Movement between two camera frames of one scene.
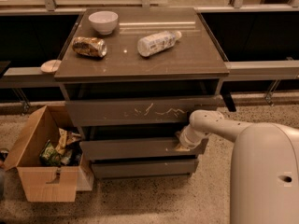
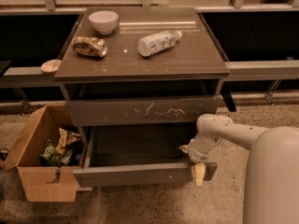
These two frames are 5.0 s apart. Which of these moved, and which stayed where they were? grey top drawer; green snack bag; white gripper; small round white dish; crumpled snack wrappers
Moved: white gripper
Stayed: green snack bag; crumpled snack wrappers; grey top drawer; small round white dish
